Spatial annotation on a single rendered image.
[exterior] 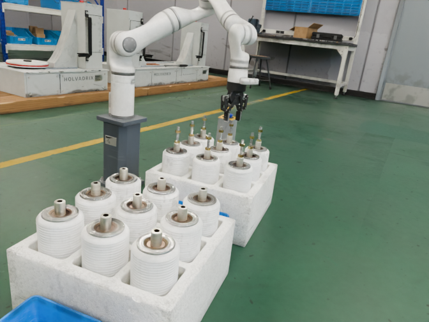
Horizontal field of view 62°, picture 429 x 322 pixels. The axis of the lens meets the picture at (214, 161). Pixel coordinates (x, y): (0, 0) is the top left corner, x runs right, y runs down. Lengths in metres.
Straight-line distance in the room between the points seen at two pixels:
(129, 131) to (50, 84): 1.70
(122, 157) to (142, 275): 0.83
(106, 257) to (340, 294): 0.67
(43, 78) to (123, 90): 1.66
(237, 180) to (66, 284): 0.61
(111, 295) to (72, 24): 2.88
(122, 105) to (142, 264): 0.87
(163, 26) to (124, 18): 2.31
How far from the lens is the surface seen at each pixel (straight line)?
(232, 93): 1.36
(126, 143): 1.46
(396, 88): 6.00
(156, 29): 1.46
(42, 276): 0.84
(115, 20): 3.85
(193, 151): 1.33
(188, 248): 0.80
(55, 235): 0.82
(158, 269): 0.70
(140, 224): 0.84
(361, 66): 6.05
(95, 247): 0.75
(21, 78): 2.99
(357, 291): 1.16
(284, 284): 1.09
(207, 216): 0.89
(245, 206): 1.14
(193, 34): 4.82
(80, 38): 3.41
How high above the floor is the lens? 0.65
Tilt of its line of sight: 19 degrees down
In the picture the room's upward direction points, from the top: 6 degrees clockwise
